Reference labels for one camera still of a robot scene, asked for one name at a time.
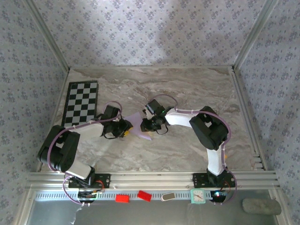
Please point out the lavender cloth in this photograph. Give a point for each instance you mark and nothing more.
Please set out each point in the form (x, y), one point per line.
(137, 124)

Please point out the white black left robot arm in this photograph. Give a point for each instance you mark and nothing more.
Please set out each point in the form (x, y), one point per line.
(91, 130)

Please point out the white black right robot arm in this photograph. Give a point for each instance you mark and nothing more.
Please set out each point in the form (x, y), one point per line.
(178, 119)

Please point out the black grey checkerboard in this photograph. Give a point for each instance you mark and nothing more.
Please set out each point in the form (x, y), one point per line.
(82, 103)

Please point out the red toy brick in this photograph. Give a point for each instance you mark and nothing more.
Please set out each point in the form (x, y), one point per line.
(122, 198)
(144, 196)

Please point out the left electronics board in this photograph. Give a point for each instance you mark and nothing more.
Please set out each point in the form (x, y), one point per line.
(87, 195)

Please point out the electronics board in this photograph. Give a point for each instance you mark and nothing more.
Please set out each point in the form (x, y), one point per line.
(219, 195)
(87, 195)

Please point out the white rimmed oval pad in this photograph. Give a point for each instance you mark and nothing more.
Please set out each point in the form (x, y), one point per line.
(167, 196)

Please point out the perforated metal strip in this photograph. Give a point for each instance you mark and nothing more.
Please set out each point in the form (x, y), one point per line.
(181, 195)

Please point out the teal alarm clock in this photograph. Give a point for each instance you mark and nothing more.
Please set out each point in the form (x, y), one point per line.
(197, 196)

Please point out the grey metal shelf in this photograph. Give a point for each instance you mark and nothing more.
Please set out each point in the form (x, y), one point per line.
(164, 213)

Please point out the white tape scrap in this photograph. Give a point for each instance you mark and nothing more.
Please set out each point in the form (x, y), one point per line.
(76, 214)

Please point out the right electronics board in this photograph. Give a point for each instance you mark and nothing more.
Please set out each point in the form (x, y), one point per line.
(219, 195)

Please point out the grey stone roll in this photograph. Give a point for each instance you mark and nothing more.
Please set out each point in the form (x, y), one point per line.
(261, 206)

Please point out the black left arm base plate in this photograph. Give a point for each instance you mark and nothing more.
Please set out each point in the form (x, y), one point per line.
(105, 181)

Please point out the aluminium front rail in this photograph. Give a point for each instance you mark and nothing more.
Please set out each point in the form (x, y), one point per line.
(152, 180)

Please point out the thin aluminium side rail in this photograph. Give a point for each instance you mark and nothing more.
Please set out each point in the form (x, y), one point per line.
(57, 105)

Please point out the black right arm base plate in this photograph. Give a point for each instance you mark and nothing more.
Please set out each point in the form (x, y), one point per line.
(199, 179)

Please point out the wide aluminium side rail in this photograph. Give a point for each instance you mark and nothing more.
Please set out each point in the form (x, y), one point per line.
(240, 93)

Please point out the aluminium frame post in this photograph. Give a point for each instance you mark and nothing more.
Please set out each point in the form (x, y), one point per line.
(253, 35)
(51, 39)

